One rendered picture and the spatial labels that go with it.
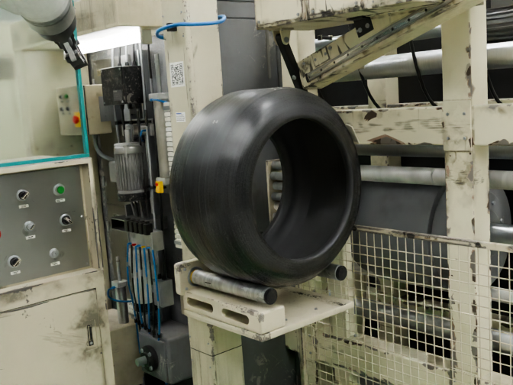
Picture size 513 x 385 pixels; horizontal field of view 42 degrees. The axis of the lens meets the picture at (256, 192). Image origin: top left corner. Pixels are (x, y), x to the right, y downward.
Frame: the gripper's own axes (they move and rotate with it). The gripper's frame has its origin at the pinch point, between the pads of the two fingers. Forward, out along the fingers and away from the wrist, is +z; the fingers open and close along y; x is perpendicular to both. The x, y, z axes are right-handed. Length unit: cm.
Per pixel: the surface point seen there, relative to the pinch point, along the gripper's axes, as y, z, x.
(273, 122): -21, 35, -38
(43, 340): -42, 84, 49
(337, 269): -62, 62, -41
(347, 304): -72, 68, -40
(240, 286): -54, 54, -13
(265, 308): -63, 50, -16
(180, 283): -45, 71, 2
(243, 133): -20.9, 31.5, -29.0
